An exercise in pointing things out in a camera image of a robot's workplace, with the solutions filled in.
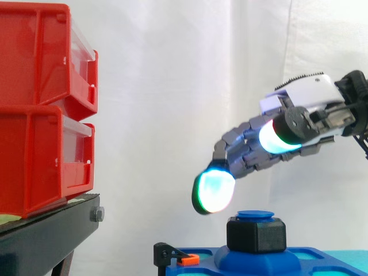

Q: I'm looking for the blue plate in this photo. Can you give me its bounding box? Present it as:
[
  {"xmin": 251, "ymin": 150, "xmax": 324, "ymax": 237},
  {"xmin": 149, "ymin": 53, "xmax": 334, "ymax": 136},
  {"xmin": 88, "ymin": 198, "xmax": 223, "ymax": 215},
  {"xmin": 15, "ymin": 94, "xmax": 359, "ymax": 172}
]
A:
[{"xmin": 166, "ymin": 246, "xmax": 368, "ymax": 276}]

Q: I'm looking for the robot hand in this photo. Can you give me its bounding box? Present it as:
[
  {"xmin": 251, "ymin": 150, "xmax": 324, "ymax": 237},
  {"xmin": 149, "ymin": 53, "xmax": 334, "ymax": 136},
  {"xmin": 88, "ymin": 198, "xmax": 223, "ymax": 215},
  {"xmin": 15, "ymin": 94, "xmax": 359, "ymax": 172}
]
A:
[{"xmin": 191, "ymin": 70, "xmax": 357, "ymax": 216}]

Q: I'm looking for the black-and-orange clip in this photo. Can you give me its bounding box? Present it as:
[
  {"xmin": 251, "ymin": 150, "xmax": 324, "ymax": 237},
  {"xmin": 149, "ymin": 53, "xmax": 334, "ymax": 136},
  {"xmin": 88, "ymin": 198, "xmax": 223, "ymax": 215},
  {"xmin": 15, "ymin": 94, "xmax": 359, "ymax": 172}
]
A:
[{"xmin": 153, "ymin": 241, "xmax": 201, "ymax": 267}]

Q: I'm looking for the blue bolt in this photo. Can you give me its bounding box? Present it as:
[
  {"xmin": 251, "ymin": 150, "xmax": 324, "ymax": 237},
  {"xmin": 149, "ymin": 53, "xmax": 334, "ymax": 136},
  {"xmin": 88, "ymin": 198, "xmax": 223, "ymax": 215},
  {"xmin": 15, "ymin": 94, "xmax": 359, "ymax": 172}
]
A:
[{"xmin": 235, "ymin": 210, "xmax": 274, "ymax": 221}]

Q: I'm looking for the black coiled cable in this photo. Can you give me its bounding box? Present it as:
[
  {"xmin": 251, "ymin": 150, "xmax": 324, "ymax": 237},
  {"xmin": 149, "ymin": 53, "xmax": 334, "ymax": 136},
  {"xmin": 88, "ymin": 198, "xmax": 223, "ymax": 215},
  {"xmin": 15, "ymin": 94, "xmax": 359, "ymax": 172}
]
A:
[{"xmin": 354, "ymin": 133, "xmax": 368, "ymax": 160}]

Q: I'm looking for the red plastic bin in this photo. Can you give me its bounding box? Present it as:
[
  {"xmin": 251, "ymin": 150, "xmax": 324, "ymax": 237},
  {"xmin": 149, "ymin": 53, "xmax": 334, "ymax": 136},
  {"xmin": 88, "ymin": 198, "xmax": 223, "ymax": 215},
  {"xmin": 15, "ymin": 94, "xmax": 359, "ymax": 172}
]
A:
[
  {"xmin": 0, "ymin": 105, "xmax": 95, "ymax": 219},
  {"xmin": 0, "ymin": 3, "xmax": 99, "ymax": 121}
]

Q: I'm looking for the turquoise plate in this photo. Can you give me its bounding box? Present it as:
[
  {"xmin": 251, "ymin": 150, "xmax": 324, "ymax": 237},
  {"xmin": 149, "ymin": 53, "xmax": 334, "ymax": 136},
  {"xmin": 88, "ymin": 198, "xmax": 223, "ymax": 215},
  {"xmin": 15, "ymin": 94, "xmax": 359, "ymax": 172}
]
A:
[{"xmin": 183, "ymin": 248, "xmax": 368, "ymax": 276}]

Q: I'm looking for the black hex nut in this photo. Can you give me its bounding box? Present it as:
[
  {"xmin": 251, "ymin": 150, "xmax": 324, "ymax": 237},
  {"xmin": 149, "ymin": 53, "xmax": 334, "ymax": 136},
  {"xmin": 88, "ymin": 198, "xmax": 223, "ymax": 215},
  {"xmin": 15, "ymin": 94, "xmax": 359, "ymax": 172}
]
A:
[{"xmin": 226, "ymin": 217, "xmax": 288, "ymax": 254}]

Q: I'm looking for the black stand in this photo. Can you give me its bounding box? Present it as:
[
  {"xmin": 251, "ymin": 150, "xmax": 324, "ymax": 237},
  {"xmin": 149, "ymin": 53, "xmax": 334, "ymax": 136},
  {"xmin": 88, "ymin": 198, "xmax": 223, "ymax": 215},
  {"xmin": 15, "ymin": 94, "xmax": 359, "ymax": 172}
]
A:
[{"xmin": 0, "ymin": 192, "xmax": 106, "ymax": 276}]

